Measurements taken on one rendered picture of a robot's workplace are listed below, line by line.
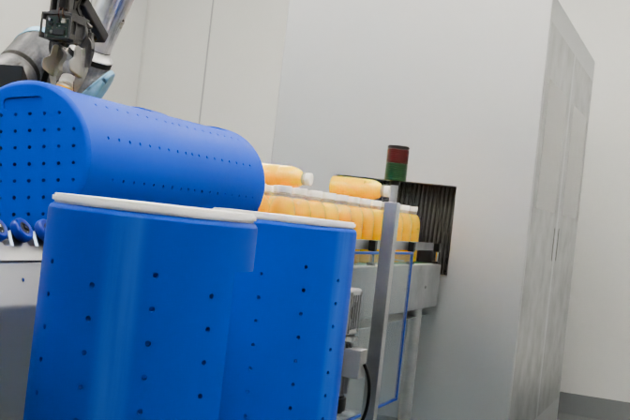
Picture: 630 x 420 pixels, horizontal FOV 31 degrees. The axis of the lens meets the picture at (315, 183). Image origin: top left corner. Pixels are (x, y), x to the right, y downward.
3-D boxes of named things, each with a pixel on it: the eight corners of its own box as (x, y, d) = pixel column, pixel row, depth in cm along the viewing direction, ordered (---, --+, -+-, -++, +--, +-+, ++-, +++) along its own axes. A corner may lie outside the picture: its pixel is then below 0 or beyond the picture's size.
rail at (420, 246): (297, 247, 300) (298, 236, 300) (435, 250, 451) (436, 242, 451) (300, 247, 300) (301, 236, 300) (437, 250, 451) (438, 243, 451)
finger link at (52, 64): (30, 83, 232) (42, 39, 232) (46, 87, 238) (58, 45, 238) (42, 87, 231) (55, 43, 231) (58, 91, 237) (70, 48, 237)
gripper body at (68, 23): (37, 39, 230) (44, -20, 231) (59, 48, 239) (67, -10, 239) (69, 41, 228) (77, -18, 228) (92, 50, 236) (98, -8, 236)
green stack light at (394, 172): (381, 179, 322) (382, 161, 322) (386, 180, 328) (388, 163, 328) (402, 181, 320) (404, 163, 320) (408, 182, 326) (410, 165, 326)
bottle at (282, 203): (257, 260, 306) (265, 190, 306) (276, 261, 311) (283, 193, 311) (276, 262, 301) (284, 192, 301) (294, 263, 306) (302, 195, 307)
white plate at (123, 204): (139, 202, 137) (138, 213, 137) (298, 219, 157) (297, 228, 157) (12, 187, 156) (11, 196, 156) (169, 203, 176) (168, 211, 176)
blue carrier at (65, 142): (-45, 232, 216) (-42, 82, 218) (163, 239, 299) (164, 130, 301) (88, 232, 207) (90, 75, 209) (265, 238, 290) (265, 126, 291)
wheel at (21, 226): (4, 221, 195) (13, 215, 195) (19, 221, 200) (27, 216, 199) (15, 244, 194) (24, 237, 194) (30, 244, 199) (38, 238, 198)
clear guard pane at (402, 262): (320, 430, 312) (339, 253, 313) (395, 397, 386) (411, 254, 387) (322, 431, 312) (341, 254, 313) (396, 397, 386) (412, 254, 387)
